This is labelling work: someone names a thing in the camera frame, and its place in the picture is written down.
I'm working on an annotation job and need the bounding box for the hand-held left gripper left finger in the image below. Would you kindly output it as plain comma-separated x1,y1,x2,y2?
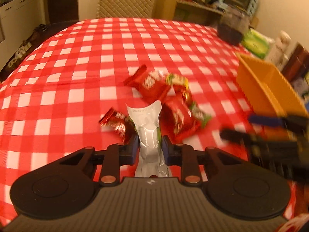
59,133,140,186

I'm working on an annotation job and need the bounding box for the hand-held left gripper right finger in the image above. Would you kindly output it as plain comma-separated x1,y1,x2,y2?
162,135,242,186

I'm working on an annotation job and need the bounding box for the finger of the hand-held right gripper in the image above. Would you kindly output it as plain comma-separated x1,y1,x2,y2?
248,115,288,128
220,128,254,143

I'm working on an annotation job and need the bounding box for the silver snack packet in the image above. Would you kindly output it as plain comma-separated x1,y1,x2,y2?
126,100,171,178

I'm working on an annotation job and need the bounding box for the small shiny red snack packet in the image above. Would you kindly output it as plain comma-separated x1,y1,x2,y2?
98,107,136,144

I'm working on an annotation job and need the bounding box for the yellow plastic basket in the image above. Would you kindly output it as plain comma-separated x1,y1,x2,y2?
235,52,309,136

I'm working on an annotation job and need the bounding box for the brown metal thermos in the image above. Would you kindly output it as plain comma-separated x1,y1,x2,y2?
281,42,309,83

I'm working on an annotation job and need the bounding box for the white thermos bottle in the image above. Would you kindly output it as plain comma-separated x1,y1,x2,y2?
265,30,292,71

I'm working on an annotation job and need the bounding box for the green tissue pack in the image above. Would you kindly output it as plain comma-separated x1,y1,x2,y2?
241,28,275,60

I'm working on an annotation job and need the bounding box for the red checked tablecloth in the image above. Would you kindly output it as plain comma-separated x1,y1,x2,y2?
0,17,309,226

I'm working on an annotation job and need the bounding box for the glass jar with dark contents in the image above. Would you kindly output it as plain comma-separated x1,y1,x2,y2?
217,7,251,45

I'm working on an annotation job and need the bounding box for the wooden shelf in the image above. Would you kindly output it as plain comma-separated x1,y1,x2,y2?
154,0,225,27

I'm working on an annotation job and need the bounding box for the row of shoes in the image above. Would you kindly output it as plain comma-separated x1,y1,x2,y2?
7,24,49,68

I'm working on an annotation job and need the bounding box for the dark door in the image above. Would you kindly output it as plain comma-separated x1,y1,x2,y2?
47,0,80,24

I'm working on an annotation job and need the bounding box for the white cabinet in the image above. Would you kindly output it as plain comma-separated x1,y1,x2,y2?
0,0,47,72

